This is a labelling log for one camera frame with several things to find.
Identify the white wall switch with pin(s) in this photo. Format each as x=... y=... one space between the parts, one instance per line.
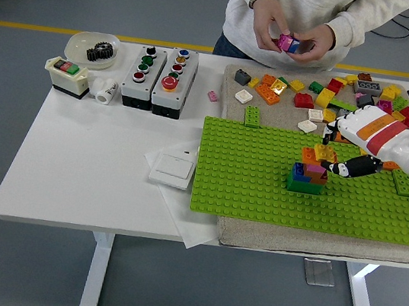
x=171 y=169

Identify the magenta square toy brick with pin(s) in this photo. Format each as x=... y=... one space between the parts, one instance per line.
x=284 y=42

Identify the yellow large toy brick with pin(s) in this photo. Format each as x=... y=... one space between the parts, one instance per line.
x=390 y=92

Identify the yellow printed toy brick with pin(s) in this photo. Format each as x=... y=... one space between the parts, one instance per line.
x=278 y=86

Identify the black metal gears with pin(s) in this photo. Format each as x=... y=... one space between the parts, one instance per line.
x=99 y=52

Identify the dark grey toy brick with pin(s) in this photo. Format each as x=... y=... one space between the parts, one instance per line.
x=242 y=77

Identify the yellow floor tape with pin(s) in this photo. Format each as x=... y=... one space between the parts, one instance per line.
x=148 y=41

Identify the white pipe tee fitting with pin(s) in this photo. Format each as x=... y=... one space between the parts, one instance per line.
x=104 y=92

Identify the person's left hand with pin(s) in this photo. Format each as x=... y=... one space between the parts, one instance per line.
x=319 y=43

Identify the green six-stud toy brick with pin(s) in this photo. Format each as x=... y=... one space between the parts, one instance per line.
x=252 y=116

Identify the orange square toy brick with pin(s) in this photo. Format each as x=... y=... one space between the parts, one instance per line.
x=267 y=79

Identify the person's right hand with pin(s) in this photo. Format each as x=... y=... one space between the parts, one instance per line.
x=268 y=24

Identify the grey button box emergency stop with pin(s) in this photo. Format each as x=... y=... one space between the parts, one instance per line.
x=166 y=99

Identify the person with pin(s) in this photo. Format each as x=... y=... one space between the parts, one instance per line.
x=307 y=6

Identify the red square toy brick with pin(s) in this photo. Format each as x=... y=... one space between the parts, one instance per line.
x=304 y=100
x=336 y=85

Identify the brown small toy brick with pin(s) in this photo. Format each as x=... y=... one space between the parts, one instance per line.
x=365 y=77

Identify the small yellow toy brick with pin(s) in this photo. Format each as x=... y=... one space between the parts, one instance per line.
x=254 y=82

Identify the green large toy brick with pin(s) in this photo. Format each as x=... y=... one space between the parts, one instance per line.
x=303 y=187

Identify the orange long toy brick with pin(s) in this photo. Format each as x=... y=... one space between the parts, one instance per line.
x=344 y=140
x=267 y=94
x=390 y=165
x=307 y=155

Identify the small pink toy brick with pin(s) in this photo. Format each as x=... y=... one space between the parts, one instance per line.
x=358 y=96
x=213 y=96

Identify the green small toy brick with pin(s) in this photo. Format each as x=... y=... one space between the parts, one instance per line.
x=284 y=80
x=316 y=87

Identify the dark grey slope brick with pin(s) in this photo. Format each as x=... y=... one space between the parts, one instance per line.
x=366 y=100

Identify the pink flat toy brick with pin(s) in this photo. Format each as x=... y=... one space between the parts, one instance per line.
x=314 y=168

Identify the grey floor plate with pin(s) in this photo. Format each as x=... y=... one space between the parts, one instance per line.
x=319 y=274

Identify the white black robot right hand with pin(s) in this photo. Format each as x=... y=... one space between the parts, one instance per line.
x=376 y=136

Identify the white square toy brick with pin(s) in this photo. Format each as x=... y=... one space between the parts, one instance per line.
x=244 y=96
x=315 y=115
x=307 y=126

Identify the white plastic bowl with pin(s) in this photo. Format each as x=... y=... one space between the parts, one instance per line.
x=78 y=45

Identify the grey-brown mat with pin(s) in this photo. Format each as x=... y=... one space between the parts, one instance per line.
x=283 y=115

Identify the green square toy brick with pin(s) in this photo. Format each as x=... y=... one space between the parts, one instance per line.
x=400 y=103

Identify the person's left forearm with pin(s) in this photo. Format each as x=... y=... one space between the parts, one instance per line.
x=371 y=16

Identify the blue square toy brick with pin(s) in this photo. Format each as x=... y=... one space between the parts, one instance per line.
x=294 y=47

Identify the grey button box black knob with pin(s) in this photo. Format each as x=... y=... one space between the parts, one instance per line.
x=137 y=89

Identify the yellow tall toy brick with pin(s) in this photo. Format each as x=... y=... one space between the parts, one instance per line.
x=324 y=97

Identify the white paper sheet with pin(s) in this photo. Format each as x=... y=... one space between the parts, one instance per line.
x=192 y=232

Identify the green flat plate brick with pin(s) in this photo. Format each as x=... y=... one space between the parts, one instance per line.
x=342 y=104

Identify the cream switch box red green buttons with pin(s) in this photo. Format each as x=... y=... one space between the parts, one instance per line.
x=65 y=80

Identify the green studded baseplate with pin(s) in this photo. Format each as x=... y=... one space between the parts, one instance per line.
x=245 y=190

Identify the grey long toy brick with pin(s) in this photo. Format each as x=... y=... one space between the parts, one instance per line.
x=368 y=87

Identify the grey six-stud toy brick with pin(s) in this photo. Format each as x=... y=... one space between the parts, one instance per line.
x=343 y=113

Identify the yellow square toy brick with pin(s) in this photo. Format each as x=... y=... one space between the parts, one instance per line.
x=296 y=84
x=328 y=115
x=398 y=115
x=324 y=152
x=351 y=79

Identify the magenta large toy brick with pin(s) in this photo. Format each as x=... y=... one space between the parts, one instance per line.
x=385 y=104

